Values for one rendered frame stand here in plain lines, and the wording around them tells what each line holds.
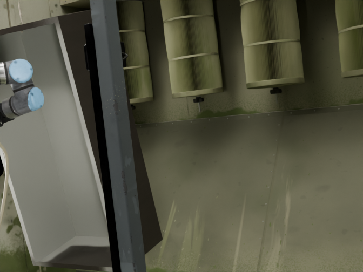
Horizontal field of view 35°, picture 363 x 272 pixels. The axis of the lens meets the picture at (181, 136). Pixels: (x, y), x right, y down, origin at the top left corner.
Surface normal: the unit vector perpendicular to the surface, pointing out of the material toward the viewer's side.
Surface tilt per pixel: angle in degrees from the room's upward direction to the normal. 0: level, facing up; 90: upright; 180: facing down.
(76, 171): 102
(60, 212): 90
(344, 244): 57
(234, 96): 90
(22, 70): 90
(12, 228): 90
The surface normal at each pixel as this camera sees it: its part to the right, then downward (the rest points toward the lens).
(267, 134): -0.53, -0.45
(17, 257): 0.82, -0.06
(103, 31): -0.56, 0.11
